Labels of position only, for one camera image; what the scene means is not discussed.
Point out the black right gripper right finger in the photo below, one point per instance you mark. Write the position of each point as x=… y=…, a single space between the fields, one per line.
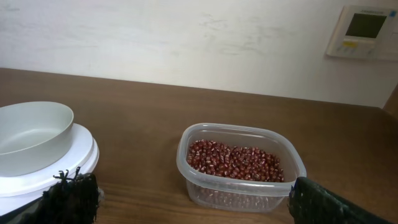
x=309 y=202

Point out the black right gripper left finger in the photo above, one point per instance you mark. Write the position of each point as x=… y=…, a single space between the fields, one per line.
x=71 y=201

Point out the white digital kitchen scale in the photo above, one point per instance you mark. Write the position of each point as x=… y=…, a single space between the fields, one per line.
x=21 y=190

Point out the white bowl on scale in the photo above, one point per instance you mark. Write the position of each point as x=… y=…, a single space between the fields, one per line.
x=34 y=135

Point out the red adzuki beans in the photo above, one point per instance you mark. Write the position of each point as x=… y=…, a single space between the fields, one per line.
x=244 y=163

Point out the clear plastic bean container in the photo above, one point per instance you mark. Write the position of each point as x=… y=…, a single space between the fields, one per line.
x=234 y=194

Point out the white wall control panel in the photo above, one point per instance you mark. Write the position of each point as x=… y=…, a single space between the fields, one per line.
x=365 y=32

